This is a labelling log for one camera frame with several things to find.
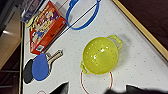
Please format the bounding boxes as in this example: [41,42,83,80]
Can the blue table tennis paddle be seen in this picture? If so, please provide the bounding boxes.
[31,49,65,82]

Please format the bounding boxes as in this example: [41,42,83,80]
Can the long wooden table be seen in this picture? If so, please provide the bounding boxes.
[0,6,23,72]

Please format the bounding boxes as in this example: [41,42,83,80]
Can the orange snack bag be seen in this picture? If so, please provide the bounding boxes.
[19,0,46,25]

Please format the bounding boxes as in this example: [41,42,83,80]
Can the blue plastic ring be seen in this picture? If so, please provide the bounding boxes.
[65,0,101,31]

